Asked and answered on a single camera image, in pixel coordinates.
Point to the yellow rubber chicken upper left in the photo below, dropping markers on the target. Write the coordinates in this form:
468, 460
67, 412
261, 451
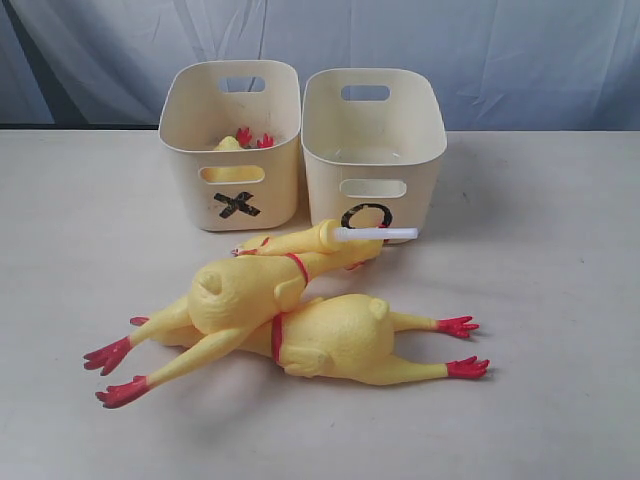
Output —
240, 295

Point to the yellow chicken neck white tube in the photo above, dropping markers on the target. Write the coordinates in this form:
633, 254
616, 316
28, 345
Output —
327, 237

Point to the cream bin marked O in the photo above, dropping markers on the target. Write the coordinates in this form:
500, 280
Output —
372, 141

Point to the cream bin marked X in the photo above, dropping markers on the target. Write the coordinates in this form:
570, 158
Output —
207, 101

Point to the yellow rubber chicken lower right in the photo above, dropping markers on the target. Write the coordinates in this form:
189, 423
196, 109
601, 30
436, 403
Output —
345, 337

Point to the headless yellow rubber chicken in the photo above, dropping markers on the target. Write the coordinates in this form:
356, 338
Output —
234, 149

